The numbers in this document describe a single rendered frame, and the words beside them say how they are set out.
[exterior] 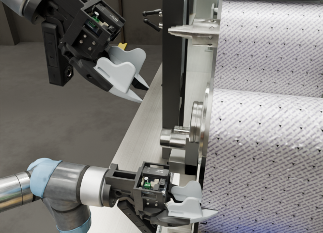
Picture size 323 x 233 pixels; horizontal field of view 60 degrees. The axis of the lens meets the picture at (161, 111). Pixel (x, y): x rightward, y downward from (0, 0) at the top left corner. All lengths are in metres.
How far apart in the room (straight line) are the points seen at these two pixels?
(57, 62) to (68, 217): 0.32
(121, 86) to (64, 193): 0.25
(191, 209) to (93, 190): 0.18
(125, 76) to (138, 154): 0.56
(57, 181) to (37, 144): 2.06
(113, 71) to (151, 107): 0.78
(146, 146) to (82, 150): 1.49
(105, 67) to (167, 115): 0.43
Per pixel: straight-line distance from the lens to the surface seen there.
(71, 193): 0.57
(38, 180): 0.60
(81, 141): 2.55
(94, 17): 0.44
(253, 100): 0.47
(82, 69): 0.43
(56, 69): 0.49
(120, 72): 0.43
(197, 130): 0.47
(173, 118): 0.84
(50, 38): 0.47
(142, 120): 1.12
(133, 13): 4.51
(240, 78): 0.66
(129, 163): 0.93
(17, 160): 2.54
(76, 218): 0.65
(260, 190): 0.52
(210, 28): 0.67
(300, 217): 0.58
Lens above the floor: 1.54
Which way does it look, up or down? 33 degrees down
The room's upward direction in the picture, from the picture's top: straight up
